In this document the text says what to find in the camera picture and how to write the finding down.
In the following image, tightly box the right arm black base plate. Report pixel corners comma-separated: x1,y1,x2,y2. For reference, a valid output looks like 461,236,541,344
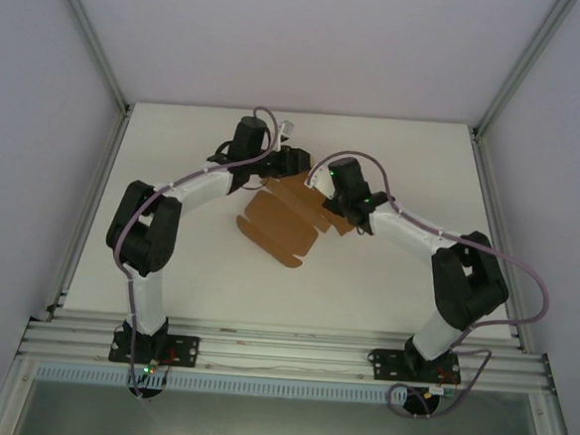
366,347,462,387

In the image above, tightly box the white yellow connector plug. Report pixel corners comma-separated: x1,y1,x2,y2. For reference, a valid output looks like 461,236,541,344
424,384,455,401

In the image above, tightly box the brown cardboard paper box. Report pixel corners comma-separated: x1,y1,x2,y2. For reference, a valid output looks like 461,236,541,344
231,167,362,274

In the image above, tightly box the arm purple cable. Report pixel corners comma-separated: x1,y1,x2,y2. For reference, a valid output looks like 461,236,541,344
102,95,287,409
295,148,560,428

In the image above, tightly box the grey slotted cable duct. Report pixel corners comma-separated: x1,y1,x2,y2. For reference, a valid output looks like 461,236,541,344
33,362,532,415

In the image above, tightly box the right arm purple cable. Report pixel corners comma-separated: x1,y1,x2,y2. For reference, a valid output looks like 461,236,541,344
295,148,560,428

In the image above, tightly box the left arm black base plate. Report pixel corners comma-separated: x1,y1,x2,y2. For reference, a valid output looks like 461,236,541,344
107,330,201,369

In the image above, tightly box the aluminium table side rail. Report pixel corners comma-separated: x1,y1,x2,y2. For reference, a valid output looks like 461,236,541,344
43,104,132,327
457,133,548,355

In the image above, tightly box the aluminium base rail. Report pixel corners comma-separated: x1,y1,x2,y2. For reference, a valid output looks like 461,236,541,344
16,306,560,397

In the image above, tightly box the aluminium frame post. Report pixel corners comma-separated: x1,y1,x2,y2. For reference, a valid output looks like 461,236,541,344
41,0,140,114
472,0,580,144

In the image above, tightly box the black round cable grommet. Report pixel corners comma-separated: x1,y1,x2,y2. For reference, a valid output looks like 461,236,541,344
401,387,442,421
128,383,165,402

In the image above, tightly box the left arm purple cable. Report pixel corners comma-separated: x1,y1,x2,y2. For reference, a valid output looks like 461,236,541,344
102,95,287,409

